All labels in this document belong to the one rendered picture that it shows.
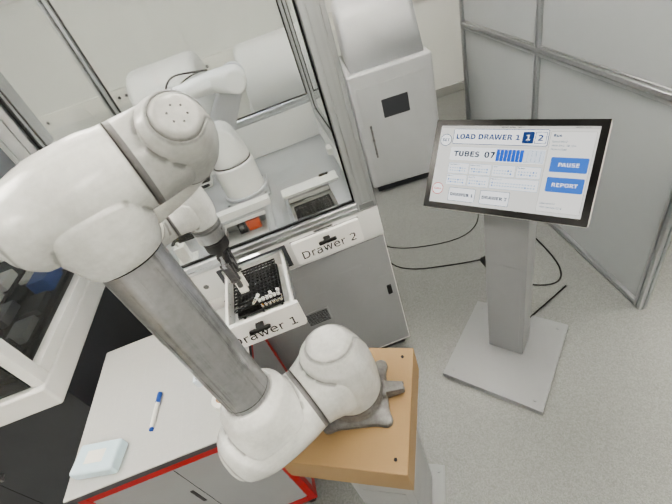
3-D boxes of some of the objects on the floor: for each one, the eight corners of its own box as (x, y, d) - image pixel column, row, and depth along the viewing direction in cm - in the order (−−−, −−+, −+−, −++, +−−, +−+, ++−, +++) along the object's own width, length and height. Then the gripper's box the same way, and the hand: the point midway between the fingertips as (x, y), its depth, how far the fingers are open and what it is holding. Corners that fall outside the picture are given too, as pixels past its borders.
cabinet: (414, 343, 211) (387, 232, 161) (240, 412, 209) (158, 321, 160) (363, 246, 286) (333, 150, 236) (234, 296, 284) (177, 210, 234)
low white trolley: (327, 506, 163) (254, 426, 116) (190, 561, 162) (62, 503, 115) (303, 389, 209) (244, 298, 161) (197, 432, 208) (106, 352, 160)
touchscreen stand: (542, 415, 166) (565, 238, 103) (443, 376, 192) (413, 215, 129) (567, 328, 193) (599, 145, 129) (478, 304, 219) (467, 141, 155)
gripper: (224, 247, 112) (257, 300, 127) (224, 220, 123) (253, 272, 138) (200, 256, 112) (236, 308, 127) (202, 229, 123) (234, 279, 138)
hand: (241, 282), depth 130 cm, fingers closed
